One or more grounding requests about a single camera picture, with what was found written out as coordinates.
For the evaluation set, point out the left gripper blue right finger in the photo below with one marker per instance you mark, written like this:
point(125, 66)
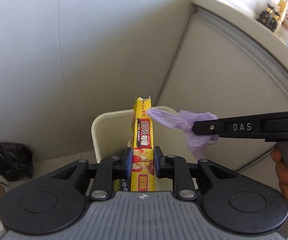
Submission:
point(159, 163)

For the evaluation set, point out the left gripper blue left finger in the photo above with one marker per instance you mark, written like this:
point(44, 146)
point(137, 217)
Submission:
point(126, 163)

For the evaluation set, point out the yellow food box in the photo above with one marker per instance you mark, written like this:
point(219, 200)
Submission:
point(142, 176)

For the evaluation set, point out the purple rubber glove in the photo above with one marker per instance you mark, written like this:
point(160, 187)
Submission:
point(184, 120)

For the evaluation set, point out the beige plastic trash bin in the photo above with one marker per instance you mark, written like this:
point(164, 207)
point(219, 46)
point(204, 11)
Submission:
point(111, 134)

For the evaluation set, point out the beige cabinet door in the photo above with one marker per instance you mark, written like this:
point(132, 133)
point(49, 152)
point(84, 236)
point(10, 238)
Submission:
point(221, 70)

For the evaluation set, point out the dark sauce bottle right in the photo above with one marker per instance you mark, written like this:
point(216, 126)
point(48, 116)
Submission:
point(274, 21)

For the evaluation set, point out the dark sauce bottle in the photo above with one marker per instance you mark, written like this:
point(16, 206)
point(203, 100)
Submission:
point(274, 21)
point(265, 16)

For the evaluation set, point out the dark sauce bottle left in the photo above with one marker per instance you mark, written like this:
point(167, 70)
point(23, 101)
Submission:
point(265, 16)

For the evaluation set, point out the black plastic bag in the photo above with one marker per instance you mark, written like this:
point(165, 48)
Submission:
point(16, 161)

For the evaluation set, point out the white bottle yellow cap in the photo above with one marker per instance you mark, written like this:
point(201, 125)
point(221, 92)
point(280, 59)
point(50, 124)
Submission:
point(281, 8)

